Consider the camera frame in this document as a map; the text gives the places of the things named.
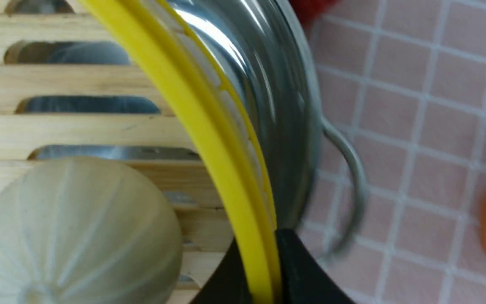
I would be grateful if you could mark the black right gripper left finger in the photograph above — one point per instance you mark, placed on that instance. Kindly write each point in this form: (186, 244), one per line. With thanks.
(228, 283)

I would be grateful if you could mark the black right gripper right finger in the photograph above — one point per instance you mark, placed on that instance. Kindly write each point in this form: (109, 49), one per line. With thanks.
(303, 280)

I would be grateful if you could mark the stainless steel pot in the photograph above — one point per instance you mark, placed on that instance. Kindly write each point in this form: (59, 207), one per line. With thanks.
(261, 46)

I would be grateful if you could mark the white steamed bun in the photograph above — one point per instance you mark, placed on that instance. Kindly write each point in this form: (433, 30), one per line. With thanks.
(87, 231)

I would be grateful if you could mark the pink checkered tablecloth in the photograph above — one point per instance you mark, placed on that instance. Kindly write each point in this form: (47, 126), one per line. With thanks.
(405, 80)

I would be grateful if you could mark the red bell pepper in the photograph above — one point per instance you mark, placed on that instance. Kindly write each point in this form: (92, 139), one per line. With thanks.
(308, 10)

